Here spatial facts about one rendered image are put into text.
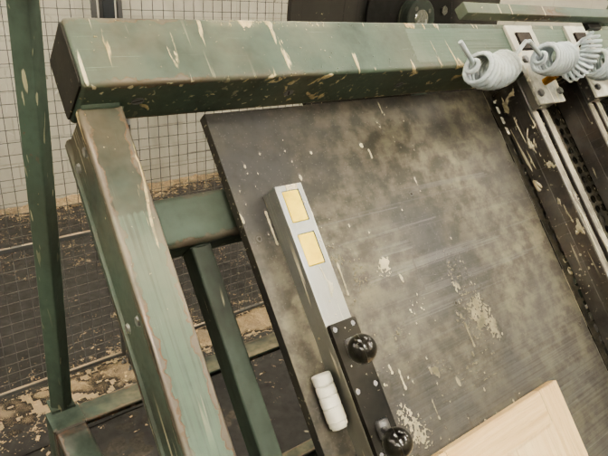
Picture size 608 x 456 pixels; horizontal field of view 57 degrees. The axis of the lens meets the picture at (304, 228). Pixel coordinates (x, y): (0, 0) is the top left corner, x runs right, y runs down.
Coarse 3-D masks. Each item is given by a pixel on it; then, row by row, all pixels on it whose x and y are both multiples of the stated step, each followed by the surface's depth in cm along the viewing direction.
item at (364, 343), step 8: (360, 336) 70; (368, 336) 70; (352, 344) 69; (360, 344) 69; (368, 344) 69; (352, 352) 69; (360, 352) 68; (368, 352) 69; (376, 352) 70; (360, 360) 69; (368, 360) 69
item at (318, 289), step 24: (288, 216) 84; (312, 216) 86; (288, 240) 84; (288, 264) 85; (312, 288) 82; (336, 288) 84; (312, 312) 83; (336, 312) 82; (336, 360) 80; (336, 384) 81; (360, 432) 79
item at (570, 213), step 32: (512, 32) 121; (576, 64) 113; (512, 96) 124; (544, 96) 118; (512, 128) 125; (544, 128) 121; (544, 160) 121; (544, 192) 122; (576, 192) 120; (576, 224) 118; (576, 256) 119
